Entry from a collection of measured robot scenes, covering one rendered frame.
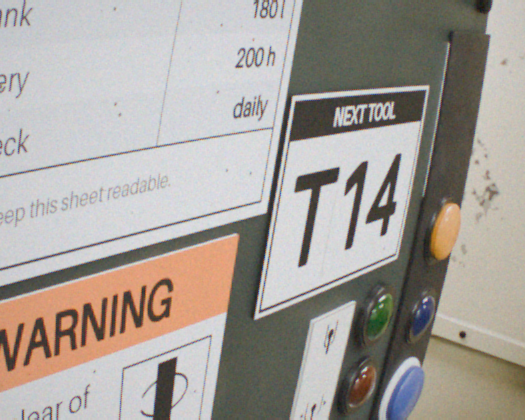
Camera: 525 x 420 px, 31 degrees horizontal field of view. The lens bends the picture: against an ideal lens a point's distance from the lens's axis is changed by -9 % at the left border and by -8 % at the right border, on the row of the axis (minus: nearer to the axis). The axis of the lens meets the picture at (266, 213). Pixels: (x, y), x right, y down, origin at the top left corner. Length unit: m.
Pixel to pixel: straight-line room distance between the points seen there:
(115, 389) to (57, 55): 0.10
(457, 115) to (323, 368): 0.12
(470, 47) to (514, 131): 0.75
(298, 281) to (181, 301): 0.06
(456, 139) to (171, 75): 0.20
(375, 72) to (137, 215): 0.12
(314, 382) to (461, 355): 0.88
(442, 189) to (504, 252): 0.77
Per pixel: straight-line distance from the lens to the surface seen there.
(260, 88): 0.28
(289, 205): 0.31
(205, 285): 0.29
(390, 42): 0.35
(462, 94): 0.42
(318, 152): 0.32
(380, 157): 0.36
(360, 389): 0.40
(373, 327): 0.39
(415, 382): 0.45
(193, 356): 0.29
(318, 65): 0.31
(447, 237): 0.42
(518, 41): 1.15
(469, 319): 1.22
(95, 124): 0.23
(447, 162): 0.42
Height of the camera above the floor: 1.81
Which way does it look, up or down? 17 degrees down
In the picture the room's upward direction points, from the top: 10 degrees clockwise
